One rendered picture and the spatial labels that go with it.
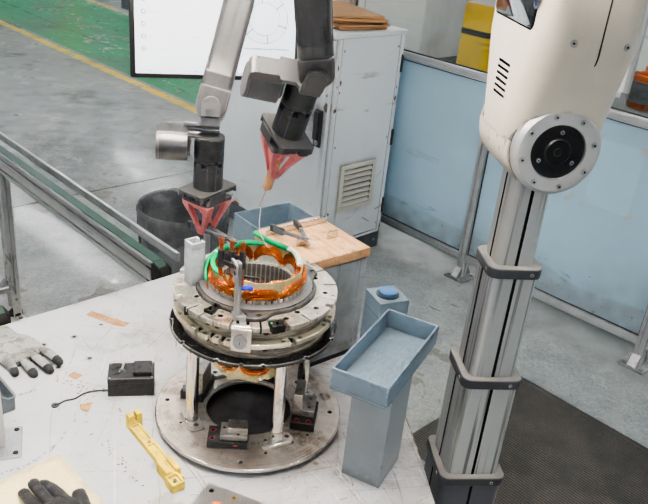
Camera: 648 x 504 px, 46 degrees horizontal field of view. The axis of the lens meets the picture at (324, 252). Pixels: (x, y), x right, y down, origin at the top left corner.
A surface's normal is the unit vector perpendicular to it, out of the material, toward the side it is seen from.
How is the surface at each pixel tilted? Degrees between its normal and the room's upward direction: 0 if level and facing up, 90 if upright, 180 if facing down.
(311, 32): 116
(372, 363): 0
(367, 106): 90
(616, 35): 90
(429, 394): 0
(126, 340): 0
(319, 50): 124
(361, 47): 91
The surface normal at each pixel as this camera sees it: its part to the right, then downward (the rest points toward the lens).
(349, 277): 0.62, 0.40
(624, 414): 0.09, -0.90
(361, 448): -0.47, 0.35
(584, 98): 0.07, 0.72
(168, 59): 0.28, 0.33
